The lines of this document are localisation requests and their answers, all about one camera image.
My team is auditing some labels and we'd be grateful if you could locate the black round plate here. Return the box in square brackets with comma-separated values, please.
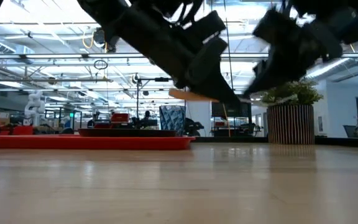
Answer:
[78, 128, 178, 138]

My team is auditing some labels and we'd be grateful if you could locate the potted plant in striped pot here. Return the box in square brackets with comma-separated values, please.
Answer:
[261, 77, 324, 146]

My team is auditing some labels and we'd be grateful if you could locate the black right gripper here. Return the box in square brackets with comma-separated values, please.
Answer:
[242, 10, 344, 96]

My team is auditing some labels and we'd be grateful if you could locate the yellow cable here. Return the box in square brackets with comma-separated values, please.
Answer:
[221, 103, 231, 138]

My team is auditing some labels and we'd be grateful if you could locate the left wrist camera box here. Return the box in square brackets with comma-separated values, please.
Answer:
[193, 10, 227, 42]

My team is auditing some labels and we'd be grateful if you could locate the white robot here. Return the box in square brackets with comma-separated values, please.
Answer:
[23, 90, 47, 127]

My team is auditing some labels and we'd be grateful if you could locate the red plastic tray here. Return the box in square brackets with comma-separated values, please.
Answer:
[0, 134, 196, 151]

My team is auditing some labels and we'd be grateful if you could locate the blue faceted cup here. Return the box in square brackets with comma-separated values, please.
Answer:
[159, 105, 186, 137]

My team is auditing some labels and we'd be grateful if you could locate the black monitor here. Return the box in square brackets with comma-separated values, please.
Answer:
[211, 101, 252, 119]

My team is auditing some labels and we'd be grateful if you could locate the fork with orange handle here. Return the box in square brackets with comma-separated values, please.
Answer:
[168, 88, 221, 104]

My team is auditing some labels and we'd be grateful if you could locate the red box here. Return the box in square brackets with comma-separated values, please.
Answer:
[110, 112, 131, 124]

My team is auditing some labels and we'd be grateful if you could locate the black camera stand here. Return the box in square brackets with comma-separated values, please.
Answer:
[134, 76, 173, 128]

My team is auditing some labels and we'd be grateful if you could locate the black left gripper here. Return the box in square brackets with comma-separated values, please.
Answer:
[113, 6, 242, 105]

